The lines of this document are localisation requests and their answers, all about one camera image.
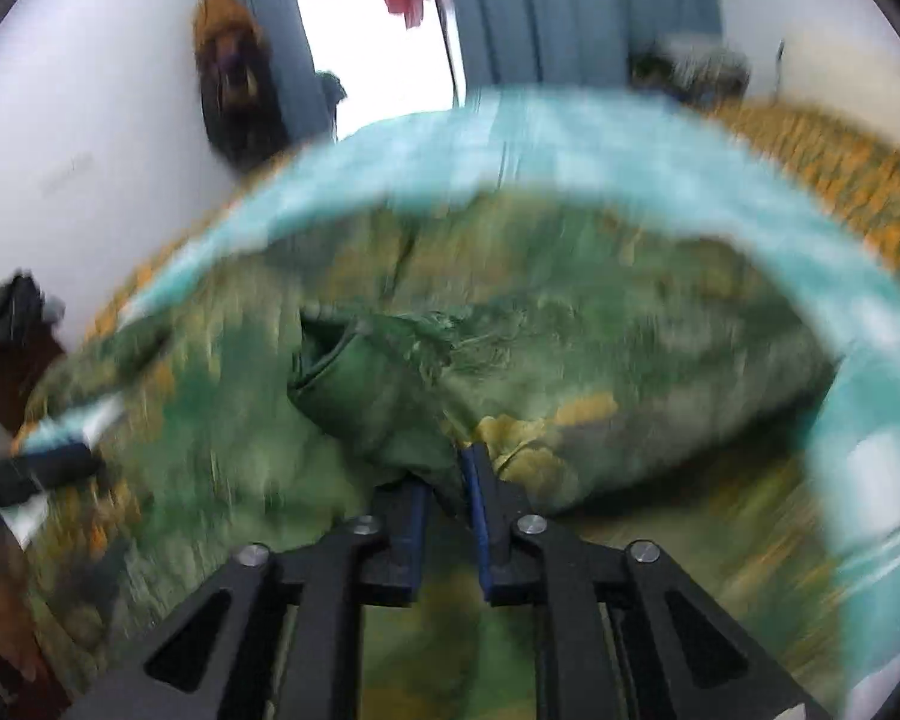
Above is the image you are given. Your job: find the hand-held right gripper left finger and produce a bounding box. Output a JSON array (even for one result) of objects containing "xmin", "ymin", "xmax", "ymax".
[{"xmin": 60, "ymin": 480, "xmax": 431, "ymax": 720}]

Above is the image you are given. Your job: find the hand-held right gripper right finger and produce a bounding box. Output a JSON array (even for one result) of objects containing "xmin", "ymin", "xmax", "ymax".
[{"xmin": 459, "ymin": 442, "xmax": 833, "ymax": 720}]

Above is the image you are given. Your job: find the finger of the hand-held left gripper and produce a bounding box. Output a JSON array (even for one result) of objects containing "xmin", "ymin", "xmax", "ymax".
[{"xmin": 7, "ymin": 441, "xmax": 102, "ymax": 492}]

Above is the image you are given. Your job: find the green printed garment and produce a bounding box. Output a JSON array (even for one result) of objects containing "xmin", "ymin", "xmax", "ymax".
[{"xmin": 26, "ymin": 195, "xmax": 845, "ymax": 720}]

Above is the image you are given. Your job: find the pile of dark clothes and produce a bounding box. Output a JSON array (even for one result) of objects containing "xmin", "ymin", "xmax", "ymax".
[{"xmin": 628, "ymin": 31, "xmax": 752, "ymax": 104}]

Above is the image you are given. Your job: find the dark maroon cloth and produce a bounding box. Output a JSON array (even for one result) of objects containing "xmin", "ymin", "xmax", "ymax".
[{"xmin": 0, "ymin": 268, "xmax": 70, "ymax": 432}]

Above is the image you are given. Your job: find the teal checked blanket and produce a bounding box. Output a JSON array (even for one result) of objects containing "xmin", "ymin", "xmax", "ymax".
[{"xmin": 15, "ymin": 86, "xmax": 900, "ymax": 720}]

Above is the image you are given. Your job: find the brown furry coat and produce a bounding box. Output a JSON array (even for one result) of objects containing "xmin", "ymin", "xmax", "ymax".
[{"xmin": 191, "ymin": 0, "xmax": 295, "ymax": 172}]

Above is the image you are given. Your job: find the dark hanging cloth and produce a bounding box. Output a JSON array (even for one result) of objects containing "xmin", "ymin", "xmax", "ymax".
[{"xmin": 313, "ymin": 70, "xmax": 348, "ymax": 142}]

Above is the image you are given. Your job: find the narrow blue curtain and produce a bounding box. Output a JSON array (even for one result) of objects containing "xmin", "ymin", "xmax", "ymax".
[{"xmin": 210, "ymin": 0, "xmax": 338, "ymax": 145}]

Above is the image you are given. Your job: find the wide blue curtain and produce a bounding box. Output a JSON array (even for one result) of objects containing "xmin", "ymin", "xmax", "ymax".
[{"xmin": 441, "ymin": 0, "xmax": 723, "ymax": 95}]

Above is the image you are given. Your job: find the metal door frame bar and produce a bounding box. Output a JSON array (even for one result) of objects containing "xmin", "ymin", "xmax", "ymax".
[{"xmin": 418, "ymin": 0, "xmax": 467, "ymax": 107}]

